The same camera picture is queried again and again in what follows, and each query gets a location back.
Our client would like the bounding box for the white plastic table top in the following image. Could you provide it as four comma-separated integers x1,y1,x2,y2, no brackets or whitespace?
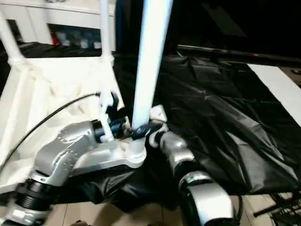
0,54,147,194

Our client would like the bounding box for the black plastic mat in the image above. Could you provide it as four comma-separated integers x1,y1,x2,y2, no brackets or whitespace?
0,41,301,212

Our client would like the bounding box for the long black bar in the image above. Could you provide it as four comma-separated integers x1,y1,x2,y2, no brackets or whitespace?
179,45,301,65

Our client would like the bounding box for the white cabinet with glass doors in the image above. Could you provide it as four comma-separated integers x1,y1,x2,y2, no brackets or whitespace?
0,0,117,50

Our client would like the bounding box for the black floor stand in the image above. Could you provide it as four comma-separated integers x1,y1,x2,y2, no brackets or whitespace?
253,202,301,222

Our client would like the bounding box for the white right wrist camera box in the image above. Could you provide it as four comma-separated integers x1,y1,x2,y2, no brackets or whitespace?
149,105,169,146

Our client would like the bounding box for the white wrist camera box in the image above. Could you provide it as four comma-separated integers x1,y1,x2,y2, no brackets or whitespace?
96,92,119,143
149,105,169,146

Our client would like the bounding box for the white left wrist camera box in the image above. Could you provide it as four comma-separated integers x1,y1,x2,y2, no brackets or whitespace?
96,92,119,143

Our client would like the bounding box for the black left camera cable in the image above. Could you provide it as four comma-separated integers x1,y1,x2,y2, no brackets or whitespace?
0,92,102,170

